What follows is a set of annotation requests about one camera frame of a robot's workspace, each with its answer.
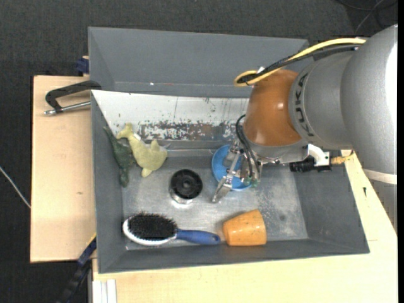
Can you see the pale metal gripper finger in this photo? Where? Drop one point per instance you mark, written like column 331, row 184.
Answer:
column 227, row 188
column 218, row 192

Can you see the blue round dish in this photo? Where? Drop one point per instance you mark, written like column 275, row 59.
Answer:
column 219, row 166

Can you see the black round ribbed cap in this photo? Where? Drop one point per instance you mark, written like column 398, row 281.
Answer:
column 185, row 185

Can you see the orange plastic cup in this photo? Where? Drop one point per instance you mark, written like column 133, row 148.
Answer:
column 246, row 229

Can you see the blue and white hairbrush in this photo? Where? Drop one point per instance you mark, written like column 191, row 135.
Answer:
column 151, row 229

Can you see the pale yellow toy dolphin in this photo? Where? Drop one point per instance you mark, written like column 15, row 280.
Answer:
column 146, row 156

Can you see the dark green toy dinosaur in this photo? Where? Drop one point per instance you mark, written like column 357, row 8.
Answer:
column 122, row 158

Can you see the grey metal bin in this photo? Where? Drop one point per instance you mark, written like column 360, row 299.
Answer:
column 195, row 62

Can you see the pale wood flat board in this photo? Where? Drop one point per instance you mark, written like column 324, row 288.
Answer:
column 61, row 175

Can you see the black cylinder on white bracket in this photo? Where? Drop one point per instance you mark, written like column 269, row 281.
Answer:
column 307, row 163

